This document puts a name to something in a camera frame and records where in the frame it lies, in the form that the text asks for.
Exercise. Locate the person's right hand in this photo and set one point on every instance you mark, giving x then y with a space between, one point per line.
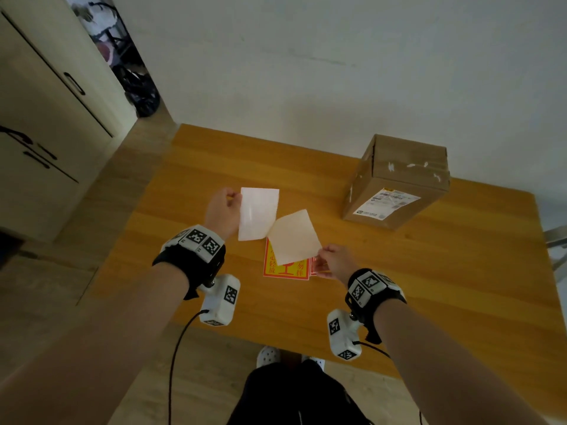
340 263

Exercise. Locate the person's left hand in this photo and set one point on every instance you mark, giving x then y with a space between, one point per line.
220 214

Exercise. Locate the person's left fingers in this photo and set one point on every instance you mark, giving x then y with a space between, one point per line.
233 196

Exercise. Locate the person's right fingers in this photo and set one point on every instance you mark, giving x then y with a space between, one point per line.
323 260

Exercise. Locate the white paper sheet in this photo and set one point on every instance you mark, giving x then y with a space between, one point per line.
259 213

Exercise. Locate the beige backing paper sheet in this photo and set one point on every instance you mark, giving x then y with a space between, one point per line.
294 238

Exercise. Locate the person's right forearm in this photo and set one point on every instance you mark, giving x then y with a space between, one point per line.
443 371

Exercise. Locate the person's left forearm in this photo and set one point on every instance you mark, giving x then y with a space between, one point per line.
93 349

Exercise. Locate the red and yellow sticker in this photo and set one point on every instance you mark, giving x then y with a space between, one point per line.
283 270
315 266

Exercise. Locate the black marker wristband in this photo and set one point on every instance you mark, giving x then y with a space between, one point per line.
370 289
195 252

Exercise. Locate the white shipping label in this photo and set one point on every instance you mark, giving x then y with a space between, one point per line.
386 204

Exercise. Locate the white shoe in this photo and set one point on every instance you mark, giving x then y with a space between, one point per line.
315 362
268 356

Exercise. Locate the brown cardboard box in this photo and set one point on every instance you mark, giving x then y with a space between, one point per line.
401 172

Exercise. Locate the black trousers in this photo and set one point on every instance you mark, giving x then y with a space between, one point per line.
292 398

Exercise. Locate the black stroller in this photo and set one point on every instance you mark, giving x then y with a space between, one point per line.
139 90

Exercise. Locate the cream cabinet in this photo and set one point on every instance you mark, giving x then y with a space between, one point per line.
48 115

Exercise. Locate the grey chair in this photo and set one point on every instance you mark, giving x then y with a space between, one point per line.
557 250

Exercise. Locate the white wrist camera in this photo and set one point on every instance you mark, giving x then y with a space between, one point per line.
341 334
220 303

